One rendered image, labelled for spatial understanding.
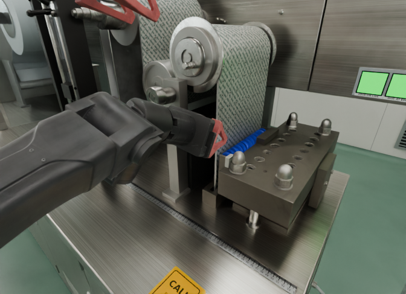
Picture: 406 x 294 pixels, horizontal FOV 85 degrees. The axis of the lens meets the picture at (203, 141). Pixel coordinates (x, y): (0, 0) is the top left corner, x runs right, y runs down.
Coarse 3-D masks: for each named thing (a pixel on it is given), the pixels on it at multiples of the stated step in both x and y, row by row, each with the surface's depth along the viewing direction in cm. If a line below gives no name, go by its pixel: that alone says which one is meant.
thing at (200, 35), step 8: (184, 32) 44; (192, 32) 43; (200, 32) 42; (176, 40) 46; (200, 40) 43; (208, 40) 42; (208, 48) 42; (208, 56) 43; (208, 64) 43; (176, 72) 50; (208, 72) 44; (192, 80) 48; (200, 80) 46
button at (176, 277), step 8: (176, 272) 38; (168, 280) 37; (176, 280) 37; (184, 280) 37; (192, 280) 37; (160, 288) 36; (168, 288) 36; (176, 288) 36; (184, 288) 36; (192, 288) 36; (200, 288) 36
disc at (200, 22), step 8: (184, 24) 45; (192, 24) 44; (200, 24) 43; (208, 24) 42; (176, 32) 47; (208, 32) 42; (216, 32) 41; (216, 40) 42; (216, 48) 42; (216, 56) 43; (216, 64) 44; (216, 72) 44; (208, 80) 46; (216, 80) 45; (192, 88) 50; (200, 88) 48; (208, 88) 47
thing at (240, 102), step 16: (240, 80) 52; (256, 80) 58; (224, 96) 48; (240, 96) 54; (256, 96) 61; (224, 112) 50; (240, 112) 56; (256, 112) 64; (224, 128) 52; (240, 128) 59; (256, 128) 67
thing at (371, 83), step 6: (366, 72) 55; (372, 72) 54; (366, 78) 55; (372, 78) 54; (378, 78) 53; (384, 78) 53; (360, 84) 56; (366, 84) 55; (372, 84) 55; (378, 84) 54; (384, 84) 53; (360, 90) 56; (366, 90) 56; (372, 90) 55; (378, 90) 54
